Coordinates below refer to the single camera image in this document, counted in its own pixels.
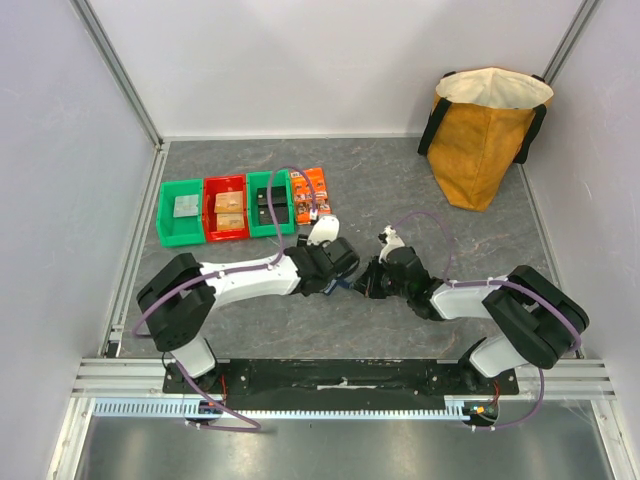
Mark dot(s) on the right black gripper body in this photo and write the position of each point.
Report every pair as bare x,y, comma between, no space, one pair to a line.
376,279

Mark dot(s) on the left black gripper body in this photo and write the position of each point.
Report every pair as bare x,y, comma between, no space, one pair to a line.
310,248

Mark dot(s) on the blue card holder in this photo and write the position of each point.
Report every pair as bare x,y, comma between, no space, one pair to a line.
340,285

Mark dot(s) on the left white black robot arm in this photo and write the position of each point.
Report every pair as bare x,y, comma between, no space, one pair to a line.
177,301

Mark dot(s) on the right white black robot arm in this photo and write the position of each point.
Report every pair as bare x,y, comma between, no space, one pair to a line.
537,322

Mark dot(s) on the upper black card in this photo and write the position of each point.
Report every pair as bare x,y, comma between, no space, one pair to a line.
278,196

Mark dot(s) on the lower gold card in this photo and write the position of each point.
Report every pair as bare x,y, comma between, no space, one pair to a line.
229,221

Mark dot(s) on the silver card in bin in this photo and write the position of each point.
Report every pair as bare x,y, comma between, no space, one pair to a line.
186,206

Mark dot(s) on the right green bin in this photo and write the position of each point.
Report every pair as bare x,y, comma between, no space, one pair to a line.
257,180

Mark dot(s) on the green bin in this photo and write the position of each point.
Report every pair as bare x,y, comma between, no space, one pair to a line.
178,232
257,180

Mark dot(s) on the orange blister pack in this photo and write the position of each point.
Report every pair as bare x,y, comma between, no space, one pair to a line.
303,197

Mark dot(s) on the red bin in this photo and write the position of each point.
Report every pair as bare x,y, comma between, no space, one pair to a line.
212,186

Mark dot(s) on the left green bin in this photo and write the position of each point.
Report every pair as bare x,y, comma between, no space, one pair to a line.
178,232

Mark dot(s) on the yellow tote bag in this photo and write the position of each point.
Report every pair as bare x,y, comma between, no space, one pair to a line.
482,122

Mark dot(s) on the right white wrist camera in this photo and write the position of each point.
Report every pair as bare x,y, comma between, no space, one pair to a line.
390,240

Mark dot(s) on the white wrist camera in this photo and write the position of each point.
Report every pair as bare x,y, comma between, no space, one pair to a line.
326,229
390,240

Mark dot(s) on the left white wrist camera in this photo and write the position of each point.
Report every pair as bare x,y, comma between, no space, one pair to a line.
326,229

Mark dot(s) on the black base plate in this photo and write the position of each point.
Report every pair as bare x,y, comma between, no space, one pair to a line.
238,377

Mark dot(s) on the aluminium frame rail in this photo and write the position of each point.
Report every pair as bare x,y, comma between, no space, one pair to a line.
154,388

